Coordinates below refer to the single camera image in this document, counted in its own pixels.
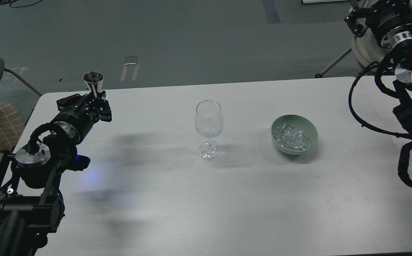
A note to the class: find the steel cocktail jigger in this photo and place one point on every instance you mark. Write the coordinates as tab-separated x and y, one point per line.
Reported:
94	82

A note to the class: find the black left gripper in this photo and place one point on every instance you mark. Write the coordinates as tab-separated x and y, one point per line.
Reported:
76	119

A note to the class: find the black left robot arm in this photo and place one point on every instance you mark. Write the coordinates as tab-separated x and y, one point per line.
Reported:
31	203

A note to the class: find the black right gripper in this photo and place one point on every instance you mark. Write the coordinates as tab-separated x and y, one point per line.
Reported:
385	18

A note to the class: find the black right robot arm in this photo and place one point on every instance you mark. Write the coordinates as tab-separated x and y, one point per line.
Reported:
393	77

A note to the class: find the green bowl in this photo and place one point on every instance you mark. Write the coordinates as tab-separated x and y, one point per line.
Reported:
302	123

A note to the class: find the pile of ice cubes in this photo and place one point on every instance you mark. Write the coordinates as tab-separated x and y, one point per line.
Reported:
291	138

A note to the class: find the clear wine glass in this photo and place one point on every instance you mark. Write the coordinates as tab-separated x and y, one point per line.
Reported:
209	123

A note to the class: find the metal floor plate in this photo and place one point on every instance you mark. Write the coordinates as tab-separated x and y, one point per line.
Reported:
130	68

